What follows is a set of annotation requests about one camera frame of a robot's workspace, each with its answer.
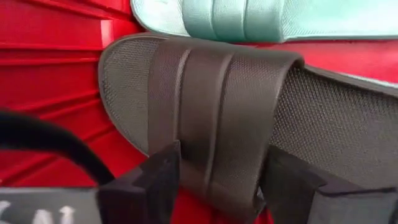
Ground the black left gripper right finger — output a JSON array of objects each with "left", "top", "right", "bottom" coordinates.
[{"left": 260, "top": 145, "right": 396, "bottom": 224}]

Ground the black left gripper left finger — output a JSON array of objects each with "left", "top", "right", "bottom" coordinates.
[{"left": 97, "top": 140, "right": 182, "bottom": 224}]

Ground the black rubber slide sandal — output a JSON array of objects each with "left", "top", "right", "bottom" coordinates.
[{"left": 98, "top": 32, "right": 398, "bottom": 224}]

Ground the teal rubber slide sandal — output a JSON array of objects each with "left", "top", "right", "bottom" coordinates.
[{"left": 129, "top": 0, "right": 398, "bottom": 44}]

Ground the red plastic bin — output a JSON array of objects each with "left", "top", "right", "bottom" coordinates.
[{"left": 0, "top": 0, "right": 398, "bottom": 224}]

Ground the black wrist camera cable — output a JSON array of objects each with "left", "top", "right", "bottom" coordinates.
[{"left": 0, "top": 111, "right": 116, "bottom": 187}]

